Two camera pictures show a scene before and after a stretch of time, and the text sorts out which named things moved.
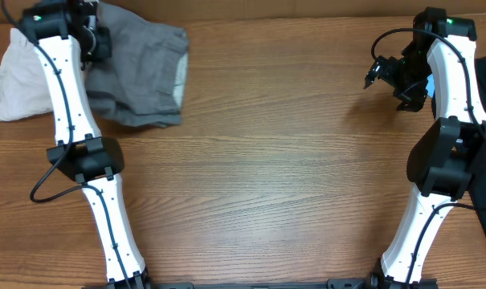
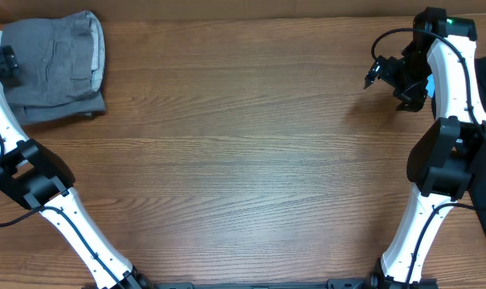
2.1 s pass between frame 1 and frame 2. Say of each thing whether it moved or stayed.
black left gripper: moved
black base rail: stayed
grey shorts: moved
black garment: stayed
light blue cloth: stayed
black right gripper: stayed
